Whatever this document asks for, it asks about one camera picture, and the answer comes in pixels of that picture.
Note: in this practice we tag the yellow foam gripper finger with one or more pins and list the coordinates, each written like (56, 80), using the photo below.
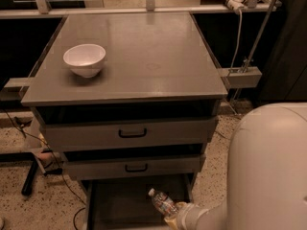
(172, 221)

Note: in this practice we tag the clear plastic water bottle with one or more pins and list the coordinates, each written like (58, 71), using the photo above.
(163, 203)

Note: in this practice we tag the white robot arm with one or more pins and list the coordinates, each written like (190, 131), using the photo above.
(266, 175)

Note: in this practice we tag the grey bottom drawer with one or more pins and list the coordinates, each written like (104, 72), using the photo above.
(124, 203)

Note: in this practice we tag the grey drawer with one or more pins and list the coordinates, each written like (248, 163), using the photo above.
(104, 136)
(124, 203)
(115, 168)

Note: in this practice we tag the grey middle drawer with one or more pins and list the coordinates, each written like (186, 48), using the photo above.
(115, 168)

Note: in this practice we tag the grey drawer cabinet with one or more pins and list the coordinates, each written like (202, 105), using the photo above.
(156, 67)

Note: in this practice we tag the grey top drawer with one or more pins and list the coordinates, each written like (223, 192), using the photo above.
(104, 136)

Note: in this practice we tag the black cylindrical leg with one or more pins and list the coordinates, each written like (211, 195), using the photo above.
(27, 186)

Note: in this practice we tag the white ceramic bowl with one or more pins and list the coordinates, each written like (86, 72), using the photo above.
(85, 60)

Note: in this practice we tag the dark cabinet at right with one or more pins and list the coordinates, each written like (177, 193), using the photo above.
(285, 73)

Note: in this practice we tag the metal diagonal rod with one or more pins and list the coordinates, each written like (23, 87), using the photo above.
(246, 63)

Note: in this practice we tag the black middle drawer handle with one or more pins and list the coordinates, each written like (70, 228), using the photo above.
(136, 169)

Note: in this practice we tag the black drawer handle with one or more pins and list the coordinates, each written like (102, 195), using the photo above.
(132, 134)
(136, 169)

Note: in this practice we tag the black top drawer handle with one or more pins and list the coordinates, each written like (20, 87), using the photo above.
(132, 134)

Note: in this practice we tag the grey metal side bracket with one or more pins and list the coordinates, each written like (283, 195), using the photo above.
(237, 79)

